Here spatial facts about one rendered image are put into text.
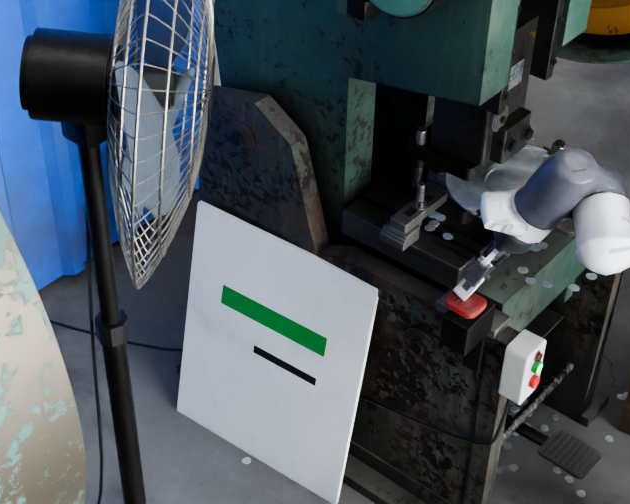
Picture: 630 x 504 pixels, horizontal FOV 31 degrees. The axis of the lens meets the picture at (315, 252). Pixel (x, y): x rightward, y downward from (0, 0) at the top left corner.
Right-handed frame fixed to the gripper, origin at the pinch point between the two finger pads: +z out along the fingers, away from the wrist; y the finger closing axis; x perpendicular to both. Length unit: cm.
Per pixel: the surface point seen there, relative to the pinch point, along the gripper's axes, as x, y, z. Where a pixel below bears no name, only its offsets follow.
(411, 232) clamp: 16.5, 10.7, 12.8
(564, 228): -4.4, 26.6, -2.1
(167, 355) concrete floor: 48, 4, 109
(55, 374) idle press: 13, -101, -64
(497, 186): 11.5, 29.0, 4.5
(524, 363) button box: -17.5, 5.2, 10.4
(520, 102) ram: 20.0, 37.8, -8.2
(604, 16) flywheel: 22, 66, -17
